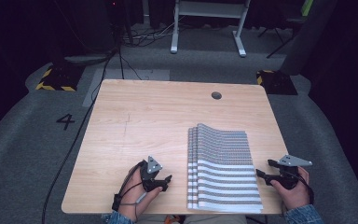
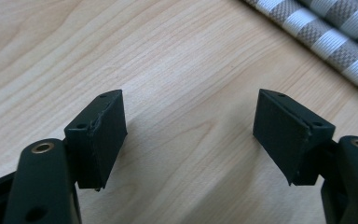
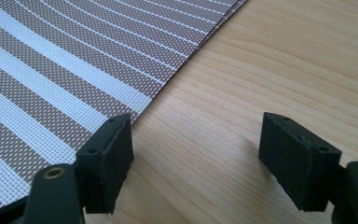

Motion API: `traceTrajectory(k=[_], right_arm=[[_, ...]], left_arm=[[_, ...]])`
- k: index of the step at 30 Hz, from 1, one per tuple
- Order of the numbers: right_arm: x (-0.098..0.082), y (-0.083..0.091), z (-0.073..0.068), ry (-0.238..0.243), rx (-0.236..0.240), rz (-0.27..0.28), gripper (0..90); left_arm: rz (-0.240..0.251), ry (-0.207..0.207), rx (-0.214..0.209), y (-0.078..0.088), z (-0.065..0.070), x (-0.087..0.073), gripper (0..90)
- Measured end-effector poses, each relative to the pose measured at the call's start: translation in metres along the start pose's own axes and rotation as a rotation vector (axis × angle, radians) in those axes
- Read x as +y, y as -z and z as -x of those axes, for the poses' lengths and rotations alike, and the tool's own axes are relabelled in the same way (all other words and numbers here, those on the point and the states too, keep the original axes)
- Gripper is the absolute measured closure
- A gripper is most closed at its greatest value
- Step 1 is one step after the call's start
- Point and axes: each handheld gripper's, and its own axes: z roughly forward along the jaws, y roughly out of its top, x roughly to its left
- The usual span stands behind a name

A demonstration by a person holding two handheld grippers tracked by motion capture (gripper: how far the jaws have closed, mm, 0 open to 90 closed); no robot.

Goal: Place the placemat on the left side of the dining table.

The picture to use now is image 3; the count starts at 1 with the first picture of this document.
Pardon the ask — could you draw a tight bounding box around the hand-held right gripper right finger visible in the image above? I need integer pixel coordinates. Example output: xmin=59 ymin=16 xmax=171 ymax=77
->
xmin=257 ymin=112 xmax=343 ymax=213

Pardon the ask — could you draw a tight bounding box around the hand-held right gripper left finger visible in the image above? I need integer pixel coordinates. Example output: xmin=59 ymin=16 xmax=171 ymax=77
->
xmin=75 ymin=113 xmax=135 ymax=216

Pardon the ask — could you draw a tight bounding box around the brown white striped woven placemat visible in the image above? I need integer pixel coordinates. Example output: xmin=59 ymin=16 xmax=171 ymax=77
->
xmin=0 ymin=0 xmax=249 ymax=217

